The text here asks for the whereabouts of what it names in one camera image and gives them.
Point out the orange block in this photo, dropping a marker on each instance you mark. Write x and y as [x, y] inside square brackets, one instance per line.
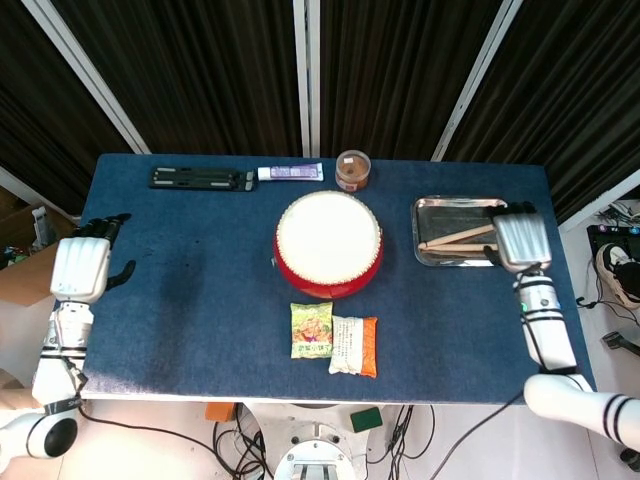
[220, 411]

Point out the green sponge block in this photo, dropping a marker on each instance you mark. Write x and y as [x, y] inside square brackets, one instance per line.
[366, 419]

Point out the clear jar brown contents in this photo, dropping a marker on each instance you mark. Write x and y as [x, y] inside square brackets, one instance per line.
[353, 171]

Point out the white black sneaker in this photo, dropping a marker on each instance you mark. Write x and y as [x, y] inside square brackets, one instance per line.
[617, 270]

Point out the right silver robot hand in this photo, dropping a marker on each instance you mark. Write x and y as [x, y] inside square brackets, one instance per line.
[522, 240]

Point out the black electronic device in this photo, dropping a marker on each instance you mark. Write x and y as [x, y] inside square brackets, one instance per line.
[612, 235]

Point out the steel rectangular tray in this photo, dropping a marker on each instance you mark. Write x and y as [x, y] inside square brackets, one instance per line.
[450, 215]

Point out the blue table cloth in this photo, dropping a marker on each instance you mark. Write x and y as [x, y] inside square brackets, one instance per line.
[200, 300]

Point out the white frame post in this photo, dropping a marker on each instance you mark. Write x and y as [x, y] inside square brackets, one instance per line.
[600, 202]
[87, 75]
[477, 75]
[30, 190]
[306, 75]

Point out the cardboard box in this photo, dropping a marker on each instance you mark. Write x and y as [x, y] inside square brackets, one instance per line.
[20, 285]

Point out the red drum white skin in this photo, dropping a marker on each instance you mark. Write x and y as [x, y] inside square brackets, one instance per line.
[327, 235]

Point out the white purple toothpaste tube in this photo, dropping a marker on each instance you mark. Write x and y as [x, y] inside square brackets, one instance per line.
[290, 173]

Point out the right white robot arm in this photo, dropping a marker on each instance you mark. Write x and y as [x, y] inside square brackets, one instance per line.
[547, 340]

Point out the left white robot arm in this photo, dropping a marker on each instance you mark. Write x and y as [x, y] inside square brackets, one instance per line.
[55, 365]

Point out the black hand tool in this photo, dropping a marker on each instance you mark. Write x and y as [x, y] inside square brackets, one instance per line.
[620, 342]

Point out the wooden drumstick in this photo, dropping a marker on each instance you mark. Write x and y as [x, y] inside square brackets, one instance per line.
[460, 248]
[460, 235]

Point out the green biscuit snack packet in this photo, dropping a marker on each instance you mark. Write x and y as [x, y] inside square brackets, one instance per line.
[311, 330]

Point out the white orange snack packet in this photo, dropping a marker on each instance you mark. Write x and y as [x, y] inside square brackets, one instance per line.
[352, 345]

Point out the black flat case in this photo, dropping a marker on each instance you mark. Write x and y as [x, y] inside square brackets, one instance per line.
[200, 178]

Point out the black pleated curtain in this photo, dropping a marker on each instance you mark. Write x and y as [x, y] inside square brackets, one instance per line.
[395, 75]
[200, 75]
[30, 100]
[575, 90]

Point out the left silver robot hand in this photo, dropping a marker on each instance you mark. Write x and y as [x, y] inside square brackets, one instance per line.
[80, 270]

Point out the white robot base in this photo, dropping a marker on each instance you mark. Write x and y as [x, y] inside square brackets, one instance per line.
[312, 450]

